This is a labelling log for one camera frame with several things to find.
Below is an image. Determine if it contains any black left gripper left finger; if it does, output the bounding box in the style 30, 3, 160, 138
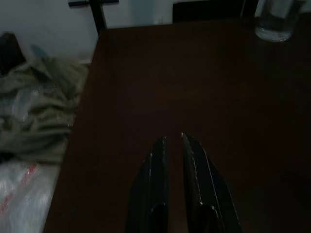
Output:
127, 136, 171, 233

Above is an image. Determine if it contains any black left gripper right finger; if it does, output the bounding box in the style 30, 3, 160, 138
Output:
181, 132, 243, 233

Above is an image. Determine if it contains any clear plastic bag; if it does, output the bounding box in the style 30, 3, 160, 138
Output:
0, 161, 61, 233

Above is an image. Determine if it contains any olive green cloth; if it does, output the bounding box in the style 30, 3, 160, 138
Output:
0, 56, 89, 165

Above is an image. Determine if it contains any black chair backrest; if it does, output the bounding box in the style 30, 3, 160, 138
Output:
172, 0, 258, 24

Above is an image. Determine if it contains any clear drinking glass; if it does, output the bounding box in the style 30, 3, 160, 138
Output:
254, 0, 307, 42

